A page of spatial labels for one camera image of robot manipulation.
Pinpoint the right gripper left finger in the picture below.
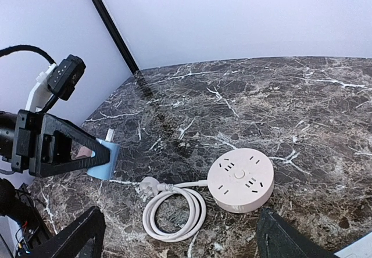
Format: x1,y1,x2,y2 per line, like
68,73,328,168
27,206,106,257

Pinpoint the pink round power socket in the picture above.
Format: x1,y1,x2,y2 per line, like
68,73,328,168
207,148,274,213

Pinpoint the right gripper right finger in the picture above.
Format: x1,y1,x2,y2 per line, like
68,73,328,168
257,208,336,258

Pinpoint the blue plug adapter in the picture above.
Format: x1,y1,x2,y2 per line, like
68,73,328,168
87,128,120,181

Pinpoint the left black frame post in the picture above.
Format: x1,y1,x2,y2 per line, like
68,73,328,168
91,0,140,74

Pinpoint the small pink plug adapter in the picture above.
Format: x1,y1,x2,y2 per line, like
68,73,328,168
76,146,92,159

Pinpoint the pink coiled cable with plug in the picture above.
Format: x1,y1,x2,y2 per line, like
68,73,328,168
138,176,210,243

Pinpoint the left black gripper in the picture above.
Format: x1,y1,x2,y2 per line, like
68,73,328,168
1,110,100,177

